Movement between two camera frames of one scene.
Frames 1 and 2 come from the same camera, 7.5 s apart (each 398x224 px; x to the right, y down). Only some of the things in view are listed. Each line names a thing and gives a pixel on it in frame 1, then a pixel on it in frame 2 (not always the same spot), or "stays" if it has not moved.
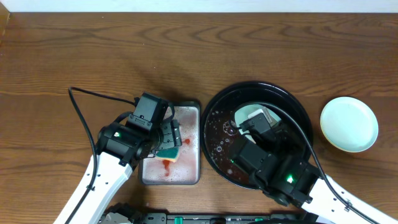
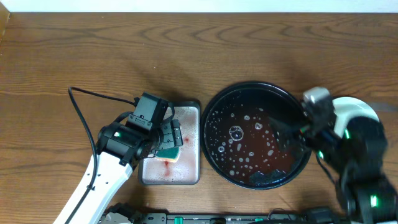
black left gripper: x=171 y=135 stays
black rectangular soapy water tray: x=186 y=170 stays
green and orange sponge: x=171 y=155 stays
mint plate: x=241 y=113 to x=346 y=109
